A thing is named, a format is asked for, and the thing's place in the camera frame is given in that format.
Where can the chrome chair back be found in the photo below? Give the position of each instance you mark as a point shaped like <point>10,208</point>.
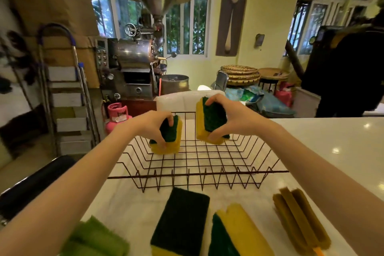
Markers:
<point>222,80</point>

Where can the large white frame window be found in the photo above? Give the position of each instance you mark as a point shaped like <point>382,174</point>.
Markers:
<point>180,24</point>

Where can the metal step ladder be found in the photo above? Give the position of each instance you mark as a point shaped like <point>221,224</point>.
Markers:
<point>69,123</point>

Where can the stack of woven trays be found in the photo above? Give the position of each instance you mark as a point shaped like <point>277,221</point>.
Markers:
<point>240,74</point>

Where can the brown cardboard box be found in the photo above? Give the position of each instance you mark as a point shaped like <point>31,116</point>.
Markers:
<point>51,0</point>

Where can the pile of blue bags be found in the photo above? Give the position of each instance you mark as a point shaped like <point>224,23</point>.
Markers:
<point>270,104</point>

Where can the black pipe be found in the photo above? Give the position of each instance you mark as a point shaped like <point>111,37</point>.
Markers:
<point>294,59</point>

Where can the white bin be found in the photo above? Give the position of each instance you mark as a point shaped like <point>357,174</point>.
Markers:
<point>303,104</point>

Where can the round steel drum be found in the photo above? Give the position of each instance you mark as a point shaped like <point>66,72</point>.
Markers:
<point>175,84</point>

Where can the person's left forearm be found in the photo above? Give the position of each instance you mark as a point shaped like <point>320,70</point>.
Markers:
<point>60,198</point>

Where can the panda painting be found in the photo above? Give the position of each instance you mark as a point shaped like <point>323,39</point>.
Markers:
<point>15,105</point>

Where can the black roaster machine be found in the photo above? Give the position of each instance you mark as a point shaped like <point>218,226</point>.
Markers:
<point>318,63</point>

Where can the yellow and green sponge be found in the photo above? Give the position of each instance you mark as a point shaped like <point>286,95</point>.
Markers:
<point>243,228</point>
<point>214,114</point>
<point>180,219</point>
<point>172,144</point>

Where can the white chair back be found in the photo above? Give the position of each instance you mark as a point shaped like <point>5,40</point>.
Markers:
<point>180,101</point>

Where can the grey wall lamp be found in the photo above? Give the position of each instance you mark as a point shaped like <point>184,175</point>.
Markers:
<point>259,40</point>

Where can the steel coffee roaster machine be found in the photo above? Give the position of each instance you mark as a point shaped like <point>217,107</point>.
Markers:
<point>135,53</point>

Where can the green plastic bag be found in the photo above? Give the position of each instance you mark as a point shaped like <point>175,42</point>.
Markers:
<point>247,96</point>

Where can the black stool seat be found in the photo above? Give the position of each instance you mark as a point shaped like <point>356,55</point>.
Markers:
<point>33,183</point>

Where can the person's right hand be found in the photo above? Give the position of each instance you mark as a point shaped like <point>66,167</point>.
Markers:
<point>246,120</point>

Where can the person's right forearm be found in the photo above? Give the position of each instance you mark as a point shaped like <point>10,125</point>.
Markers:
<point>324,180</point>

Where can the person's left hand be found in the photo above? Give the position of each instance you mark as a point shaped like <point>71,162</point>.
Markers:
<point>144,125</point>

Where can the brown spoon wall picture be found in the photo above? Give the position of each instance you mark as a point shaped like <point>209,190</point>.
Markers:
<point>231,24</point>

